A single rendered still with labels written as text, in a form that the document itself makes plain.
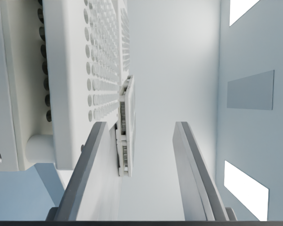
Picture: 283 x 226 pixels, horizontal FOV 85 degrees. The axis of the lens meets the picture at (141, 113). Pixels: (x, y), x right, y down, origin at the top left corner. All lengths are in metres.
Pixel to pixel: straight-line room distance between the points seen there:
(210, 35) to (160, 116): 2.29
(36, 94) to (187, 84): 3.87
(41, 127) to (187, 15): 4.38
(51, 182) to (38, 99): 0.17
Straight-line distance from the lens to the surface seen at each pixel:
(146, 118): 3.81
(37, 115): 0.18
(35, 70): 0.19
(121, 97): 0.70
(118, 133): 0.78
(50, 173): 0.30
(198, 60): 4.17
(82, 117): 0.16
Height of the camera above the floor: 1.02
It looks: level
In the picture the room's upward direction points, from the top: 90 degrees clockwise
